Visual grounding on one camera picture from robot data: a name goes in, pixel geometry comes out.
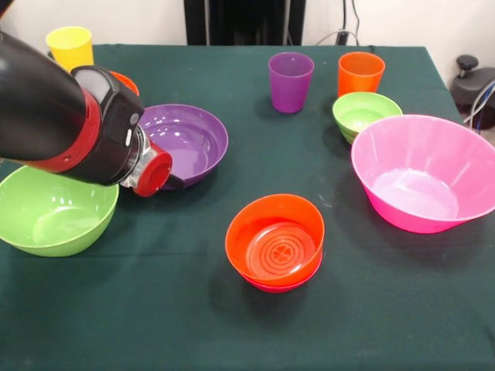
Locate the large green plastic bowl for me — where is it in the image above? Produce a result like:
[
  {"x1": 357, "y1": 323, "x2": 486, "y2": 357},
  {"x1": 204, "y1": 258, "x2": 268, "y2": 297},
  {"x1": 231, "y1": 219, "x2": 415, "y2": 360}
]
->
[{"x1": 0, "y1": 165, "x2": 120, "y2": 258}]

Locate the white and blue cable bundle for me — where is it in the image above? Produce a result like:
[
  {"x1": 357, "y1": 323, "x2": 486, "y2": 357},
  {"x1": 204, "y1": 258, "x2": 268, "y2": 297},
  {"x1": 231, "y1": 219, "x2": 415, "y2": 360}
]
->
[{"x1": 463, "y1": 83, "x2": 495, "y2": 132}]

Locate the yellow plastic cup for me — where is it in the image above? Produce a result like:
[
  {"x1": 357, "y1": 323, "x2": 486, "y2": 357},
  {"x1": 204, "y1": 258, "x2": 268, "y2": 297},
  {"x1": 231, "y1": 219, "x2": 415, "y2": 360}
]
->
[{"x1": 45, "y1": 26, "x2": 95, "y2": 73}]

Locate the large pink plastic bowl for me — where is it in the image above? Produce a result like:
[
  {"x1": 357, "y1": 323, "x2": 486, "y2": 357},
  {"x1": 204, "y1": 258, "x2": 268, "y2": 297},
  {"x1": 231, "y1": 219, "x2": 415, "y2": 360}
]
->
[{"x1": 350, "y1": 114, "x2": 495, "y2": 235}]

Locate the purple plastic bowl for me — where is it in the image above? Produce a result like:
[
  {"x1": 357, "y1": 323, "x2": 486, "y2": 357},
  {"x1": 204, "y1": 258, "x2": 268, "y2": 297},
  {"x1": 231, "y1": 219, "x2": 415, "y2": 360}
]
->
[{"x1": 136, "y1": 104, "x2": 230, "y2": 192}]

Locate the small green plastic bowl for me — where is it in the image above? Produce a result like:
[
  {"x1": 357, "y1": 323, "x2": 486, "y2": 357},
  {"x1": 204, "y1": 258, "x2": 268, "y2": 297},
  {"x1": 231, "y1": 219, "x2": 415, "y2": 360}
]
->
[{"x1": 332, "y1": 91, "x2": 404, "y2": 145}]

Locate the black hanging cable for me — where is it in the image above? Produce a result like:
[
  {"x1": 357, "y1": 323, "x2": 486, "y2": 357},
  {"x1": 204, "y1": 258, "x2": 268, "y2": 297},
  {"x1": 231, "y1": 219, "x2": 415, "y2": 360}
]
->
[{"x1": 349, "y1": 0, "x2": 364, "y2": 32}]

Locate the purple plastic cup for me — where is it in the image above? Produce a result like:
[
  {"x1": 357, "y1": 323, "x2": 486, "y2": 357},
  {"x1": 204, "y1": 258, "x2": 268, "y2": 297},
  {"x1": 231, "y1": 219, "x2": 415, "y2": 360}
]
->
[{"x1": 268, "y1": 52, "x2": 316, "y2": 114}]

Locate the small red plastic bowl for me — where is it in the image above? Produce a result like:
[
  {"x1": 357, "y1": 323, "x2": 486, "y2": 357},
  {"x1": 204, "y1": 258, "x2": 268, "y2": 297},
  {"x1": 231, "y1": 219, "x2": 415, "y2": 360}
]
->
[{"x1": 240, "y1": 250, "x2": 324, "y2": 294}]

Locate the large orange plastic bowl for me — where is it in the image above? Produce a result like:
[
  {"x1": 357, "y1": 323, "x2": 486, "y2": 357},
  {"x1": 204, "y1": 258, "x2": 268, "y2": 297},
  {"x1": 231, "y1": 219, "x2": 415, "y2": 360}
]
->
[{"x1": 109, "y1": 70, "x2": 141, "y2": 97}]

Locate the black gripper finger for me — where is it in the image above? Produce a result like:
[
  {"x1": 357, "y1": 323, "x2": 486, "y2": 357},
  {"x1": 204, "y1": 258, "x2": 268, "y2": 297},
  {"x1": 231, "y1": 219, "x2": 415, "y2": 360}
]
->
[{"x1": 166, "y1": 173, "x2": 187, "y2": 191}]

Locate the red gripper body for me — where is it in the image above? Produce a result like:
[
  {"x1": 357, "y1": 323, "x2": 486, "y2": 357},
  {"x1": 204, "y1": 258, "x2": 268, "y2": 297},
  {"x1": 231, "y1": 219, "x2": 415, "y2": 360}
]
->
[{"x1": 132, "y1": 143, "x2": 173, "y2": 199}]

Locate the small orange plastic bowl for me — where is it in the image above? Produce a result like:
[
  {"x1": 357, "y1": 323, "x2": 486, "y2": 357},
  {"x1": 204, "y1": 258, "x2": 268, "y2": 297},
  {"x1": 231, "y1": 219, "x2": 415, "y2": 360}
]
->
[{"x1": 224, "y1": 193, "x2": 326, "y2": 288}]

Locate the orange plastic cup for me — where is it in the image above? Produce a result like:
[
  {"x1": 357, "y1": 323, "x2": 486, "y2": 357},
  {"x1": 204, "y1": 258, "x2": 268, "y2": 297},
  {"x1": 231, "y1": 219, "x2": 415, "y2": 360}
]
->
[{"x1": 337, "y1": 52, "x2": 387, "y2": 97}]

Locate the dark green tablecloth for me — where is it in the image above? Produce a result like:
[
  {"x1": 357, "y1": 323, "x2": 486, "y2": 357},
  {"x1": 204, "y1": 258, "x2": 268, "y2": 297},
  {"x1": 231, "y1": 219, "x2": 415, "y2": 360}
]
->
[{"x1": 0, "y1": 43, "x2": 495, "y2": 371}]

